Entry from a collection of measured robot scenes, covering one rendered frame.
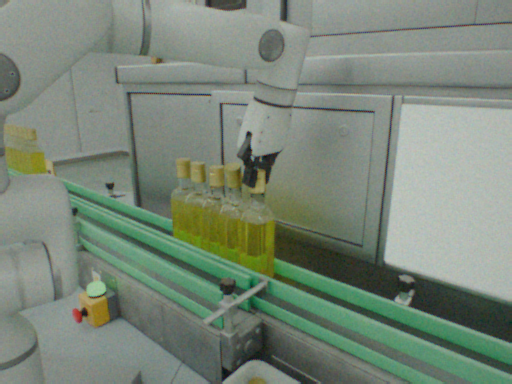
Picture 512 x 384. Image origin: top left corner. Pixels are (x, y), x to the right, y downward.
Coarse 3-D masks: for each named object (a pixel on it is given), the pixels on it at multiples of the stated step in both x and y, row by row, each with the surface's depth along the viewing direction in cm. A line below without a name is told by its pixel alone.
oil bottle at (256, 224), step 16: (256, 208) 74; (240, 224) 76; (256, 224) 73; (272, 224) 76; (240, 240) 77; (256, 240) 74; (272, 240) 77; (240, 256) 78; (256, 256) 75; (272, 256) 78; (272, 272) 80
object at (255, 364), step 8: (256, 360) 68; (240, 368) 66; (248, 368) 66; (256, 368) 67; (264, 368) 66; (272, 368) 66; (232, 376) 64; (240, 376) 65; (248, 376) 67; (256, 376) 68; (264, 376) 67; (272, 376) 65; (280, 376) 64; (288, 376) 64
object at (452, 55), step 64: (192, 0) 96; (256, 0) 84; (320, 0) 74; (384, 0) 66; (448, 0) 60; (128, 64) 118; (192, 64) 96; (320, 64) 73; (384, 64) 65; (448, 64) 59; (128, 128) 127; (192, 128) 107; (320, 256) 88; (448, 320) 71
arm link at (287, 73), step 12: (240, 12) 58; (288, 24) 59; (288, 36) 59; (300, 36) 59; (288, 48) 59; (300, 48) 60; (288, 60) 60; (300, 60) 61; (264, 72) 62; (276, 72) 61; (288, 72) 61; (300, 72) 63; (276, 84) 62; (288, 84) 62
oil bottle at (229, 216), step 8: (224, 208) 78; (232, 208) 77; (240, 208) 77; (224, 216) 78; (232, 216) 76; (224, 224) 79; (232, 224) 77; (224, 232) 79; (232, 232) 78; (224, 240) 80; (232, 240) 78; (224, 248) 80; (232, 248) 79; (224, 256) 81; (232, 256) 79
